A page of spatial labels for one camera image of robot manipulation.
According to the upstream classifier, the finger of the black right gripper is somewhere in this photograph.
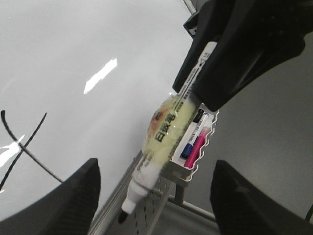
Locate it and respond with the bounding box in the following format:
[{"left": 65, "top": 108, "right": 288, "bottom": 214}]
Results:
[
  {"left": 193, "top": 0, "right": 306, "bottom": 111},
  {"left": 173, "top": 0, "right": 235, "bottom": 93}
]

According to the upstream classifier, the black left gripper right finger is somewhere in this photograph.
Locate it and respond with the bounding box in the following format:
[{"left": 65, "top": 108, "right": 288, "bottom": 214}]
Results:
[{"left": 210, "top": 160, "right": 313, "bottom": 235}]

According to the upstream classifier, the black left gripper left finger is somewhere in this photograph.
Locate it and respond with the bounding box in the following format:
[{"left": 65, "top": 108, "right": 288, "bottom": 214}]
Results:
[{"left": 0, "top": 158, "right": 101, "bottom": 235}]

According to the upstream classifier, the white taped whiteboard marker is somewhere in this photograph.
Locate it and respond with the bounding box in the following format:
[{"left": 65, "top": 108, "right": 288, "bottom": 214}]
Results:
[{"left": 118, "top": 41, "right": 217, "bottom": 224}]

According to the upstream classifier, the pink marker in tray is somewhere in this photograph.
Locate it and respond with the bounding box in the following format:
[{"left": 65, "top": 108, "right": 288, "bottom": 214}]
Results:
[{"left": 184, "top": 126, "right": 211, "bottom": 169}]

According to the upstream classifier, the grey perforated metal panel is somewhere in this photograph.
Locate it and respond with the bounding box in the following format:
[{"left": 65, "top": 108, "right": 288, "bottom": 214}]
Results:
[{"left": 88, "top": 149, "right": 177, "bottom": 235}]

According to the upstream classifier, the white marker tray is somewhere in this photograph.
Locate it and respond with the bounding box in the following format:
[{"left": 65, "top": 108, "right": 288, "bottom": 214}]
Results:
[{"left": 161, "top": 104, "right": 219, "bottom": 187}]

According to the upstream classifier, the blue capped marker in tray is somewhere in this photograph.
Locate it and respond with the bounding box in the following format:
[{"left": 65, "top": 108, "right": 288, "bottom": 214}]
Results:
[{"left": 180, "top": 112, "right": 209, "bottom": 159}]

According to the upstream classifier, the black capped marker in tray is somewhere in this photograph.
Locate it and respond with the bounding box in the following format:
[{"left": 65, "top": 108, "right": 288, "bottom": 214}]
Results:
[{"left": 193, "top": 109, "right": 204, "bottom": 123}]

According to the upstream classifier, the white whiteboard with aluminium frame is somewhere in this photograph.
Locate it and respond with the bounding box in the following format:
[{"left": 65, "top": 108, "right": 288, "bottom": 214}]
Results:
[{"left": 0, "top": 0, "right": 191, "bottom": 222}]

